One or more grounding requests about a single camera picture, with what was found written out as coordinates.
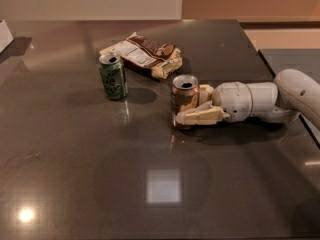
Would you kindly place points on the green soda can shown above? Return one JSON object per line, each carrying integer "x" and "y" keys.
{"x": 113, "y": 76}

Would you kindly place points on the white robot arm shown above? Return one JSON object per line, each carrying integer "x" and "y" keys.
{"x": 291, "y": 93}

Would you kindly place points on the brown white snack bag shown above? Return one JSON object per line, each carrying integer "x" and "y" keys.
{"x": 147, "y": 56}

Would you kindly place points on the white box at left edge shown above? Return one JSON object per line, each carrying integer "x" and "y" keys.
{"x": 5, "y": 35}

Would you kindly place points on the orange soda can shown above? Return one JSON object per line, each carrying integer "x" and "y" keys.
{"x": 184, "y": 96}

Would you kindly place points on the dark side table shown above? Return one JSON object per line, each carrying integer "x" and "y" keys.
{"x": 306, "y": 61}

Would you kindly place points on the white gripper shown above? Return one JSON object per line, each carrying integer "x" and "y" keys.
{"x": 233, "y": 98}

